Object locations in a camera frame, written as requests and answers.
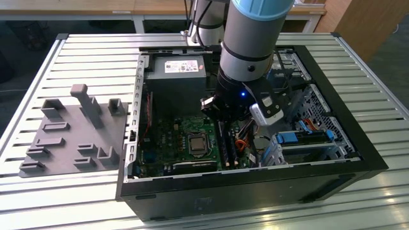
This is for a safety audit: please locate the orange red wire bundle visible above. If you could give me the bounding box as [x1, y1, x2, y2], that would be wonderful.
[235, 138, 255, 151]

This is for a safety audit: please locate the hard disk in blue carrier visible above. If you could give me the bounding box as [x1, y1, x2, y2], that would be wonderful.
[275, 130, 336, 147]

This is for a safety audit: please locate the grey parts rack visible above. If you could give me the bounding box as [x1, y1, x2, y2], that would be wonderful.
[19, 83, 128, 179]

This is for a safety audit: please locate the grey power supply unit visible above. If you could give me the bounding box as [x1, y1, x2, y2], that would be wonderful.
[146, 56, 208, 117]

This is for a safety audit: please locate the red black twisted wire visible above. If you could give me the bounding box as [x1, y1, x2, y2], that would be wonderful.
[142, 92, 154, 144]

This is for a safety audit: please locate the green motherboard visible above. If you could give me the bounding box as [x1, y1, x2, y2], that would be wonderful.
[138, 115, 256, 178]

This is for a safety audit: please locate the wooden cabinet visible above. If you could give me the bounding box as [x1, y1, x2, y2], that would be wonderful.
[315, 0, 409, 62]

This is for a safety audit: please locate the black open PC case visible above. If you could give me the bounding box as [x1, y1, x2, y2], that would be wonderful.
[115, 44, 389, 222]

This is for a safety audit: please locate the blue expansion slot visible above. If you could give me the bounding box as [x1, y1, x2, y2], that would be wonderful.
[143, 153, 160, 165]

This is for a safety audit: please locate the grey round speaker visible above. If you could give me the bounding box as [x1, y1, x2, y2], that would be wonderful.
[254, 135, 273, 154]

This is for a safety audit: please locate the metal CPU socket cover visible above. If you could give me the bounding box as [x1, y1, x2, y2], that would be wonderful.
[187, 133, 212, 158]

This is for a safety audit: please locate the red orange disk wire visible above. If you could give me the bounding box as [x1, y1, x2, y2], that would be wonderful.
[303, 118, 324, 132]

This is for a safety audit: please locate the black camera bracket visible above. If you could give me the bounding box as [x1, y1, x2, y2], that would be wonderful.
[242, 81, 288, 115]

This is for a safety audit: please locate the silver CPU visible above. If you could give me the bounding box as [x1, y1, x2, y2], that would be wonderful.
[191, 138, 207, 150]

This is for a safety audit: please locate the blue disk wire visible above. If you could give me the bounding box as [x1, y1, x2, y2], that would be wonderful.
[299, 121, 313, 134]

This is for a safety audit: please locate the black graphics card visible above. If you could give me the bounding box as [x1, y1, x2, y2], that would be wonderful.
[172, 160, 219, 174]

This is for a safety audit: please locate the white framed wooden desk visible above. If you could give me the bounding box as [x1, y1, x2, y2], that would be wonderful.
[0, 0, 329, 34]

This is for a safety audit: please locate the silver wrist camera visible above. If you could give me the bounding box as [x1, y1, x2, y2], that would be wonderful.
[250, 97, 285, 127]

